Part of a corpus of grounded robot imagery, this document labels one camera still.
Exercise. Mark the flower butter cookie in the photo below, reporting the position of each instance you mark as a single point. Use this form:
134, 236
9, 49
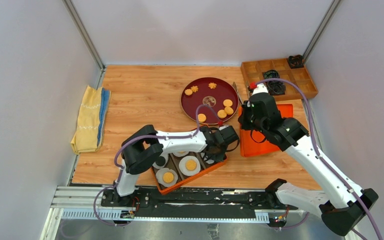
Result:
212, 85
194, 88

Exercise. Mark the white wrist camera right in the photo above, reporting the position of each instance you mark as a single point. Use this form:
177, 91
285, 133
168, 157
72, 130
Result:
260, 88

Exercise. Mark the white paper cup middle-right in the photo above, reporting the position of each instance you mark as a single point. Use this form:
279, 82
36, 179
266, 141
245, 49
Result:
180, 154

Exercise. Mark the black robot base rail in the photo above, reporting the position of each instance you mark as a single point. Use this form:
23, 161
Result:
190, 204

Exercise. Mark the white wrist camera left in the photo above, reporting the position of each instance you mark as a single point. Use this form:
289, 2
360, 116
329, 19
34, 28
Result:
223, 127

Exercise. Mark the orange cookie box tray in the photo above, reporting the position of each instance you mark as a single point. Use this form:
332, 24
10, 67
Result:
193, 142

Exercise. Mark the yellow blue cloth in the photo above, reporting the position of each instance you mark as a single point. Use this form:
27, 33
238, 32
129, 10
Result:
89, 134

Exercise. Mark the black chocolate cookie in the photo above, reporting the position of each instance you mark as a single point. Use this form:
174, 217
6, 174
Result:
160, 162

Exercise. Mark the white paper cup bottom-left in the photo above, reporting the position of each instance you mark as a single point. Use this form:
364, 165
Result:
159, 177

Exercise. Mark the dotted round biscuit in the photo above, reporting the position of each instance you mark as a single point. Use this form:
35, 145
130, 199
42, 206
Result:
201, 117
222, 114
229, 110
168, 177
190, 165
227, 103

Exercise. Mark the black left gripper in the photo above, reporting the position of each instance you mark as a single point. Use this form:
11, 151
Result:
217, 158

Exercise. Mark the white paper cup bottom-right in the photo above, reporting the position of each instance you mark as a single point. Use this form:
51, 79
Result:
166, 156

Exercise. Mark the dark red round plate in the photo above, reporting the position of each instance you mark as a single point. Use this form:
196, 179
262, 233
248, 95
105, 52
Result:
208, 101

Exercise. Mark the plain round butter cookie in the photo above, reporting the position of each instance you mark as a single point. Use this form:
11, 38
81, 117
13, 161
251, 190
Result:
188, 92

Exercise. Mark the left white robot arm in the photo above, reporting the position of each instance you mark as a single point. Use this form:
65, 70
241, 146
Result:
136, 156

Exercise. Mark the flower butter cookie left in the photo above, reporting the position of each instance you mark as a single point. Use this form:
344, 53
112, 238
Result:
194, 88

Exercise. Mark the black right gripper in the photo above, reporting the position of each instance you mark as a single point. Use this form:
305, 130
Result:
246, 108

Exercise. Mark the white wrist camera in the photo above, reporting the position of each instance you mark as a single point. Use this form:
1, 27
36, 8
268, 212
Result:
223, 127
260, 88

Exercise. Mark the rolled dark patterned tie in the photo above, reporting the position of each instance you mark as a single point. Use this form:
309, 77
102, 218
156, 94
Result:
276, 88
295, 61
271, 74

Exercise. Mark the white paper cup top-left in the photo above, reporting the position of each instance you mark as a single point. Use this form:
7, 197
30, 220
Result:
206, 159

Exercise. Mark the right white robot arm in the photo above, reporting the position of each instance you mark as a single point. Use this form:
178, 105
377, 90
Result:
341, 203

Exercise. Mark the flower butter cookie upper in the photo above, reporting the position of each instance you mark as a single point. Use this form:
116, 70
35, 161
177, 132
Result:
212, 85

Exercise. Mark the white paper cup middle-left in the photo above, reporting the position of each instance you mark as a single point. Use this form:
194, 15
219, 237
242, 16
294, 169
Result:
183, 169

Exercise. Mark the orange box lid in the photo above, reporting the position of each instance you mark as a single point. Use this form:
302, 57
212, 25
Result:
251, 145

